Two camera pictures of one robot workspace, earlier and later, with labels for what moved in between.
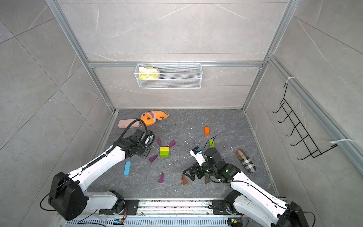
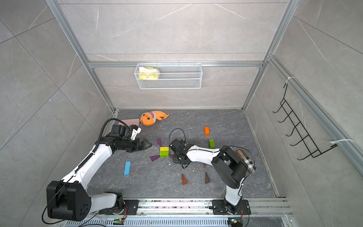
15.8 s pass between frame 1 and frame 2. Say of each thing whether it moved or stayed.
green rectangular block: stayed
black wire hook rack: stayed
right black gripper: moved
